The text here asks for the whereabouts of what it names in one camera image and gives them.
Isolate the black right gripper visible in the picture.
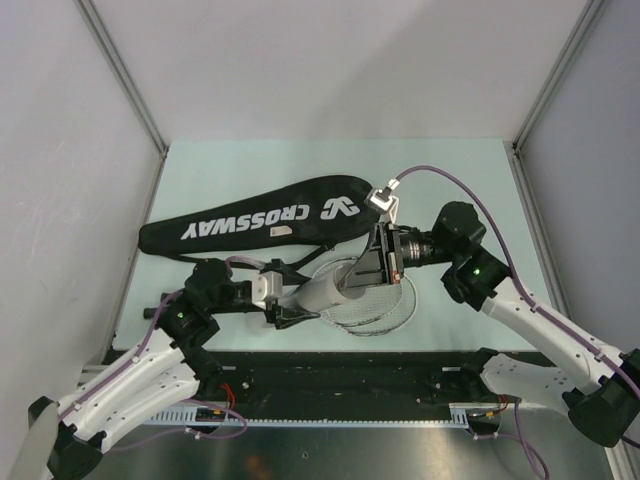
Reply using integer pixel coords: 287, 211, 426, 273
338, 221, 457, 291

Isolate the white shuttlecock tube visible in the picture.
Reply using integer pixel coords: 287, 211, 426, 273
281, 261, 365, 315

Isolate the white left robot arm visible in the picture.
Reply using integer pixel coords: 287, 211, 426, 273
45, 259, 309, 479

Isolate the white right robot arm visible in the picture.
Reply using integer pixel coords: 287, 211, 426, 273
338, 201, 639, 448

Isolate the white badminton racket upper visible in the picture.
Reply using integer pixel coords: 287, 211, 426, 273
312, 257, 419, 324

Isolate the black Crossway racket bag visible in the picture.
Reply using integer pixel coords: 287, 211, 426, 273
138, 175, 380, 258

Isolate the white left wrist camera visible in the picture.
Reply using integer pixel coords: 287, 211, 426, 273
251, 271, 284, 309

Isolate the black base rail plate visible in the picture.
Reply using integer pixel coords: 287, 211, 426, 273
195, 352, 499, 410

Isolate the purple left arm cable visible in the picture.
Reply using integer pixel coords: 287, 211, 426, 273
54, 254, 261, 441

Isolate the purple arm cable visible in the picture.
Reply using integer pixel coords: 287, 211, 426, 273
389, 164, 640, 471
54, 254, 261, 441

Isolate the white slotted cable duct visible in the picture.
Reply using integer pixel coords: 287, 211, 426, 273
143, 401, 469, 429

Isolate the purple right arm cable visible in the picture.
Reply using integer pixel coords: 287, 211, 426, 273
389, 164, 640, 471

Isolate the left aluminium frame post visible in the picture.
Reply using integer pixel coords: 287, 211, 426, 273
74, 0, 169, 156

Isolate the aluminium frame post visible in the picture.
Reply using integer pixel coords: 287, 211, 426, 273
74, 0, 169, 156
512, 0, 609, 151

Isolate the aluminium frame rail right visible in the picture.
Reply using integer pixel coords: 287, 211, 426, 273
505, 142, 639, 448

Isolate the right aluminium frame post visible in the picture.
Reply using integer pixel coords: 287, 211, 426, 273
512, 0, 609, 151

